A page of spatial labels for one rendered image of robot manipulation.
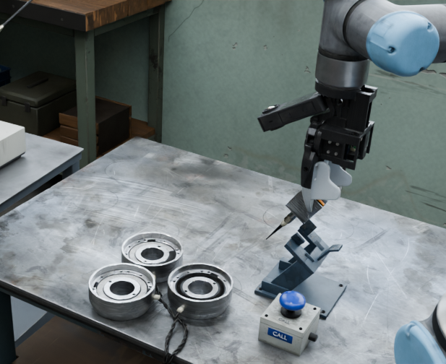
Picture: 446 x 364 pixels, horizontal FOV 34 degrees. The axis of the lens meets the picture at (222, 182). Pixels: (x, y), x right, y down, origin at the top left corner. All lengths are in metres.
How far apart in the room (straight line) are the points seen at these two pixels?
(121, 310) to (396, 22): 0.58
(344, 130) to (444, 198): 1.73
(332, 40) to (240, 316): 0.46
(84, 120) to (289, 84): 0.78
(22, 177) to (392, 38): 1.15
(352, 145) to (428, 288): 0.37
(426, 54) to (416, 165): 1.83
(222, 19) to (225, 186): 1.41
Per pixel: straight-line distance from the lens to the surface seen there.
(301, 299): 1.10
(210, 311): 1.15
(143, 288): 1.18
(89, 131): 2.72
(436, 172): 2.73
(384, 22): 0.92
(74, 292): 1.22
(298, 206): 1.15
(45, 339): 1.52
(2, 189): 1.78
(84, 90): 2.66
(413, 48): 0.91
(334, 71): 1.02
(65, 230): 1.38
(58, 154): 1.93
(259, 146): 2.95
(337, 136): 1.05
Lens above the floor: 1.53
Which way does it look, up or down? 28 degrees down
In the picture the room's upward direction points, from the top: 4 degrees clockwise
